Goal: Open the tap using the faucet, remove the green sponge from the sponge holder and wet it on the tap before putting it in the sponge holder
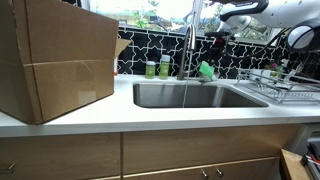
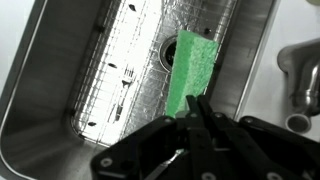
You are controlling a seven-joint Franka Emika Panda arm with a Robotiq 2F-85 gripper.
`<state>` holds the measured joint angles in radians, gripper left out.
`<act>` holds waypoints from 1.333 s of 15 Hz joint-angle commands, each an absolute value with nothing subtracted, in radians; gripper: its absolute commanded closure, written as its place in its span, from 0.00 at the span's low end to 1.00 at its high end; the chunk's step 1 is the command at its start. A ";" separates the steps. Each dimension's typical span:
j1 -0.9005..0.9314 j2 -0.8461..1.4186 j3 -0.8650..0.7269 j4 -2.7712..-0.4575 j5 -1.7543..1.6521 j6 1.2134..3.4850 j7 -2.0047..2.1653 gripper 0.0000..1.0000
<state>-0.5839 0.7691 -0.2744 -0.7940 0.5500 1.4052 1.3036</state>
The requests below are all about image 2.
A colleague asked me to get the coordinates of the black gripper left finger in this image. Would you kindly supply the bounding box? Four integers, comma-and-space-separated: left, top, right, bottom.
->
91, 94, 201, 180

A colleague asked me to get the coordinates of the green sponge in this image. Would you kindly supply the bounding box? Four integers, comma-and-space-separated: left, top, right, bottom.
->
164, 29, 220, 118

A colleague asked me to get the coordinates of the steel gooseneck faucet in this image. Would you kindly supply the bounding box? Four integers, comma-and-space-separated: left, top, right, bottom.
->
276, 38, 320, 134

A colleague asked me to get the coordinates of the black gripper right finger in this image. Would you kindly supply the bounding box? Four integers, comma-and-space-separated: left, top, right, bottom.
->
197, 94, 320, 180

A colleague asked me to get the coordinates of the round sink drain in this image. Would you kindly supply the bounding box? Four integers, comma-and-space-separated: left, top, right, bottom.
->
159, 35, 179, 71

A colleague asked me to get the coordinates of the steel fork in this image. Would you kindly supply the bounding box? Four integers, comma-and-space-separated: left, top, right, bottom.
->
113, 68, 136, 123

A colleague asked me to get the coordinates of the stainless steel sink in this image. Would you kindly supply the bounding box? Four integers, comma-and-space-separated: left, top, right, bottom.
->
0, 0, 281, 180

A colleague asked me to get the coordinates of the steel wire sink grid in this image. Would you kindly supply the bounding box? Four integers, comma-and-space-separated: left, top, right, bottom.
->
71, 0, 239, 148

